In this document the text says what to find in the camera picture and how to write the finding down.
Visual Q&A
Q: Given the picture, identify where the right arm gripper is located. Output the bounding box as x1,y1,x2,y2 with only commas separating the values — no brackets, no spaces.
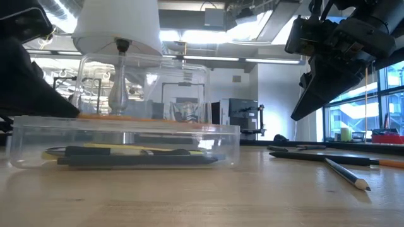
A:
290,17,395,122

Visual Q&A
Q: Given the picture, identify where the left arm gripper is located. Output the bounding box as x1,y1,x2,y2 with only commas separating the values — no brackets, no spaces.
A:
0,0,80,119

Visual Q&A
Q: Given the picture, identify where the black ballpoint pen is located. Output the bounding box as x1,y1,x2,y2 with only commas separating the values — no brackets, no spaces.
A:
266,144,290,153
268,151,372,167
64,145,192,156

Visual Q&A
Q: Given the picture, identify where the dark grey striped pencil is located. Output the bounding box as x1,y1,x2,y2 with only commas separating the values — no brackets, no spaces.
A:
324,157,372,192

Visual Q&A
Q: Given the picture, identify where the clear plastic supply box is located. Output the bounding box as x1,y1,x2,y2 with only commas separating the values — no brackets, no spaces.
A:
8,52,241,170

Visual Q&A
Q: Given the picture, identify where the orange pencil yellow eraser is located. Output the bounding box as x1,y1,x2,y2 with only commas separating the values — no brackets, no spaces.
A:
371,159,404,170

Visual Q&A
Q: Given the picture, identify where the plain yellow highlighter pen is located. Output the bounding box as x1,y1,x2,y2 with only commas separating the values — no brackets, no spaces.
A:
40,143,205,161

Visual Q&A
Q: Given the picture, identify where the black marker pen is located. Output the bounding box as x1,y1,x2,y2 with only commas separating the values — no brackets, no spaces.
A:
56,154,219,168

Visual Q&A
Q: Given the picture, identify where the red box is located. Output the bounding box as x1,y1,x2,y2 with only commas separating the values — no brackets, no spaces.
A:
371,133,404,145

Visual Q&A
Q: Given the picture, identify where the grey ceiling box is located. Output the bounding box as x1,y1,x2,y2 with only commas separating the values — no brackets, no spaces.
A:
204,7,226,28

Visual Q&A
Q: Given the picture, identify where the black equipment on far table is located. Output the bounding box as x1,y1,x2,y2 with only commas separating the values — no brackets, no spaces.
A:
0,116,15,133

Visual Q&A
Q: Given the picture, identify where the yellow green cup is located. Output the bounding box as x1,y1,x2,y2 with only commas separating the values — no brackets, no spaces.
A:
340,127,353,143

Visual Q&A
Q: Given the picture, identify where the black equipment on stand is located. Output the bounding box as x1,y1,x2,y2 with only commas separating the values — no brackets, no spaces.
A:
210,97,266,140

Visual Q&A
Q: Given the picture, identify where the long ceiling light fixture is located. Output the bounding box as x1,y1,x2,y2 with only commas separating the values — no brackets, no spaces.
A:
162,54,306,66

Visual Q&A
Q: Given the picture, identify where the white shade table lamp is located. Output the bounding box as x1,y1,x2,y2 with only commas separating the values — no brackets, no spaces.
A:
71,0,163,116

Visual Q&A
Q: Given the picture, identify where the crinkled silver bag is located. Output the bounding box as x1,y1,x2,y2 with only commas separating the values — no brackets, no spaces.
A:
170,100,203,124

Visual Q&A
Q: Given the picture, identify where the black gantry frame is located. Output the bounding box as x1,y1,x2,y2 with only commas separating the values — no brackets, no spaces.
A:
161,81,209,124
52,76,102,114

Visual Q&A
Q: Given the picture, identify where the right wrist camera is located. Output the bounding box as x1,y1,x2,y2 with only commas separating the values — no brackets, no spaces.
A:
284,14,338,58

